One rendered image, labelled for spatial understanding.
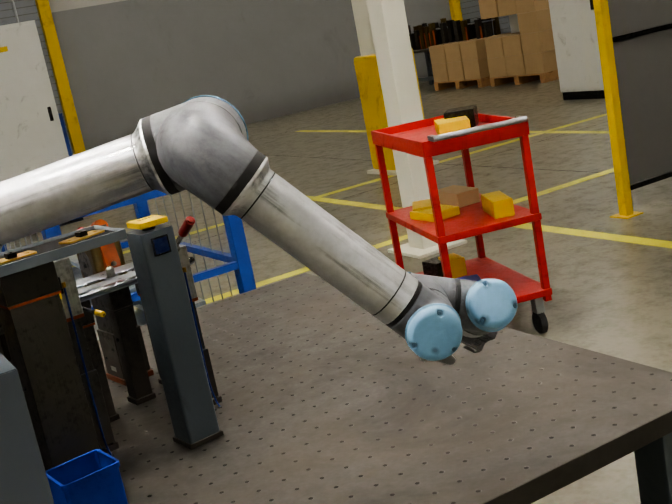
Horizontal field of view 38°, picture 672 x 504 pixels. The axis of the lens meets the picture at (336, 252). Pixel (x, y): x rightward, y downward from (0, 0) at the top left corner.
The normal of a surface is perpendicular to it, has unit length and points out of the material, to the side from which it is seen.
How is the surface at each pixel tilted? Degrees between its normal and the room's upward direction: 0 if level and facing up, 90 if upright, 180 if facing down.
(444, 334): 90
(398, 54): 90
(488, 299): 68
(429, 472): 0
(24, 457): 90
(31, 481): 90
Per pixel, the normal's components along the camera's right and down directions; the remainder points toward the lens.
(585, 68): -0.84, 0.27
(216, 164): -0.09, -0.04
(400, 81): 0.49, 0.11
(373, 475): -0.19, -0.96
